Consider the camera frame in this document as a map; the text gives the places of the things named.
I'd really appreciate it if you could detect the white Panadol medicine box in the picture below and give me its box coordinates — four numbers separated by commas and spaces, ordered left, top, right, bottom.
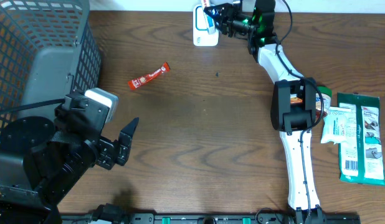
201, 0, 216, 35

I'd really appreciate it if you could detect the red snack stick sachet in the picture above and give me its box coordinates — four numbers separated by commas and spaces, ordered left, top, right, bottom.
128, 62, 170, 90

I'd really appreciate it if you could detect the orange small carton box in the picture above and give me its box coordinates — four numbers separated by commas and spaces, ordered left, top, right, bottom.
290, 97, 303, 105

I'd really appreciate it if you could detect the green lid glass jar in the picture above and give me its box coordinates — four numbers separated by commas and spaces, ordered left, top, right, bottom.
316, 86, 332, 119

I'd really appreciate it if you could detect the teal white tissue pack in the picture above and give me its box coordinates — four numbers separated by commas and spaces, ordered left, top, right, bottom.
320, 106, 351, 144

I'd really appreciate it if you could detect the green white wipes packet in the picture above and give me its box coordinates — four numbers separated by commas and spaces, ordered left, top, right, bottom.
337, 93, 385, 186

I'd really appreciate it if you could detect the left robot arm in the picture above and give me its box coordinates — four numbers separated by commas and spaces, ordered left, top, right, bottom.
0, 92, 139, 223

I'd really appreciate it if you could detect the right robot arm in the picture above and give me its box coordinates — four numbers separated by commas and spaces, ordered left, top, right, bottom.
204, 1, 325, 223

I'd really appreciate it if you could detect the white barcode scanner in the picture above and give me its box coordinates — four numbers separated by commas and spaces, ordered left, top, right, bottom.
192, 4, 219, 47

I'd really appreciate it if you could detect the grey plastic mesh basket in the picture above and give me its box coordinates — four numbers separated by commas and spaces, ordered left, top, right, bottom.
0, 0, 103, 138

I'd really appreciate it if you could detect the black left camera cable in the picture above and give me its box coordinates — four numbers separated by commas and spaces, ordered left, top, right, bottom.
0, 98, 65, 116

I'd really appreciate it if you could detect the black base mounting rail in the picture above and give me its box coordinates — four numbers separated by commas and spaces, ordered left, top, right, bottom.
61, 204, 361, 224

